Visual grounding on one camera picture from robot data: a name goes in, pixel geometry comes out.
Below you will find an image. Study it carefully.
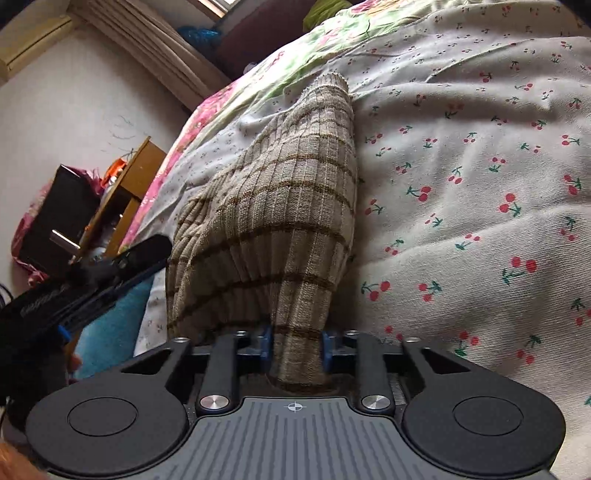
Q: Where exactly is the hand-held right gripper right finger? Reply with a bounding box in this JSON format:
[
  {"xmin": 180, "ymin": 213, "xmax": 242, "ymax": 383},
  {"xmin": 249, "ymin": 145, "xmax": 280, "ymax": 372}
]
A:
[{"xmin": 322, "ymin": 328, "xmax": 474, "ymax": 414}]

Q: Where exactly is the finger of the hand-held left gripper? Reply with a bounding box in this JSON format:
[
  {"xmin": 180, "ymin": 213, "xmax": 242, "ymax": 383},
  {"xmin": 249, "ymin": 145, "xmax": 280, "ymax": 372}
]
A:
[
  {"xmin": 58, "ymin": 264, "xmax": 171, "ymax": 334},
  {"xmin": 69, "ymin": 234, "xmax": 172, "ymax": 291}
]

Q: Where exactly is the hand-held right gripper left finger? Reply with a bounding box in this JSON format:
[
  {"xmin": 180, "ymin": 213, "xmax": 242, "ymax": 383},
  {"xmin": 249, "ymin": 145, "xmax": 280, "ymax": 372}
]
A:
[{"xmin": 121, "ymin": 325, "xmax": 274, "ymax": 415}]

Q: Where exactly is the beige striped ribbed sweater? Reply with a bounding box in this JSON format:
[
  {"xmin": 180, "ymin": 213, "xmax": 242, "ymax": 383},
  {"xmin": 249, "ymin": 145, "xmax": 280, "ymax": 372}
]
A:
[{"xmin": 165, "ymin": 75, "xmax": 360, "ymax": 394}]

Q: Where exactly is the teal cloth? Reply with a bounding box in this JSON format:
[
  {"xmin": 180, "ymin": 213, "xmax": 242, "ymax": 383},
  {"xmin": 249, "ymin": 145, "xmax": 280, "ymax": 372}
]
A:
[{"xmin": 74, "ymin": 276, "xmax": 157, "ymax": 372}]

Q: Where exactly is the wooden nightstand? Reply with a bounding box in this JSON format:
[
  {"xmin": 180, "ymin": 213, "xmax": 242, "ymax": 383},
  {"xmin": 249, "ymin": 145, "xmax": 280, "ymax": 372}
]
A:
[{"xmin": 76, "ymin": 136, "xmax": 168, "ymax": 269}]

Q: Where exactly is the black box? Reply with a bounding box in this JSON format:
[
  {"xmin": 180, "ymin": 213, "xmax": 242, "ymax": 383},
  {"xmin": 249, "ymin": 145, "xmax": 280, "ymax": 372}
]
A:
[{"xmin": 18, "ymin": 164, "xmax": 100, "ymax": 278}]

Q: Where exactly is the beige curtain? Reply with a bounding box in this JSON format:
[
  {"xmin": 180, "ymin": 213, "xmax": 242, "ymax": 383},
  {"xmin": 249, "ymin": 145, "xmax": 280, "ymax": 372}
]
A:
[{"xmin": 76, "ymin": 0, "xmax": 234, "ymax": 112}]

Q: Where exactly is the blue crumpled cloth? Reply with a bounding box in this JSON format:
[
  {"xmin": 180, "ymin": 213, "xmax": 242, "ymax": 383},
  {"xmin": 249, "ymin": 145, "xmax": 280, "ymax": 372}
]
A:
[{"xmin": 177, "ymin": 25, "xmax": 223, "ymax": 52}]

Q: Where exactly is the white cherry print bed sheet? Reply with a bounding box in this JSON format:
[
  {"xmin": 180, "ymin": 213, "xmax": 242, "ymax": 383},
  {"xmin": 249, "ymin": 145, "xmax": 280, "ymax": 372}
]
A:
[{"xmin": 124, "ymin": 0, "xmax": 591, "ymax": 480}]

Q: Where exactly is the cream air conditioner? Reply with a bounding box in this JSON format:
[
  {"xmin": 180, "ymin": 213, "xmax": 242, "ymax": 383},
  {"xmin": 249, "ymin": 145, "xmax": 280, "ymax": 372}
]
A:
[{"xmin": 0, "ymin": 14, "xmax": 75, "ymax": 88}]

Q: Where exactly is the maroon padded headboard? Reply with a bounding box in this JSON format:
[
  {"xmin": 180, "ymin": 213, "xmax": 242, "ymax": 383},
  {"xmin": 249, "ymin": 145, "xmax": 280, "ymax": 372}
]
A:
[{"xmin": 215, "ymin": 0, "xmax": 326, "ymax": 83}]

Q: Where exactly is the pink green floral quilt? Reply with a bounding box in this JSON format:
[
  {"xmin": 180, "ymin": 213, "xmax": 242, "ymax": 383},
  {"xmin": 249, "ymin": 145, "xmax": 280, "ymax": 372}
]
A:
[{"xmin": 117, "ymin": 0, "xmax": 467, "ymax": 259}]

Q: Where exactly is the window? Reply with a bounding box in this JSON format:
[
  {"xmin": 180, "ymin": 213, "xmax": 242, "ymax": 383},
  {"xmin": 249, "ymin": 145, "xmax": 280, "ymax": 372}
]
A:
[{"xmin": 198, "ymin": 0, "xmax": 242, "ymax": 19}]

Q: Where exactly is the green cloth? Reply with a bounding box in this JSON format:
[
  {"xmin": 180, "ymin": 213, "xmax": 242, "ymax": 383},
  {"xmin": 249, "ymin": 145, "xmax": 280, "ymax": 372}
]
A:
[{"xmin": 302, "ymin": 0, "xmax": 355, "ymax": 27}]

